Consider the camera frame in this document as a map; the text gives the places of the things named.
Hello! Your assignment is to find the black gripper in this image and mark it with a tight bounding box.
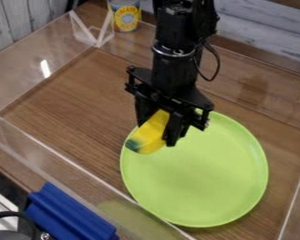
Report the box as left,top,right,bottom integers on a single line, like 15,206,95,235
126,45,214,147

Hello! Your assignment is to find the yellow toy banana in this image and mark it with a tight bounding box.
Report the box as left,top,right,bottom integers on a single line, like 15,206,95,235
126,110,171,154

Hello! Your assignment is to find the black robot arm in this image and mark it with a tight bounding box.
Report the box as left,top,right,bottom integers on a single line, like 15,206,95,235
126,0,220,153

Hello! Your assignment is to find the green round plate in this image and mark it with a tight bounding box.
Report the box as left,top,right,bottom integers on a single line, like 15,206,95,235
120,112,270,228

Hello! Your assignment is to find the yellow labelled can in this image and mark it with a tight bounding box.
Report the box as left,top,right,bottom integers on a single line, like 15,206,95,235
108,0,142,33

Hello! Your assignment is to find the clear acrylic enclosure wall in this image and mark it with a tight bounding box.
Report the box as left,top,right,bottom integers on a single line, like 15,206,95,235
0,3,300,240

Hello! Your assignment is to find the black cable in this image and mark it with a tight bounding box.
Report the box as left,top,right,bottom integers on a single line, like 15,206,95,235
0,211,39,240

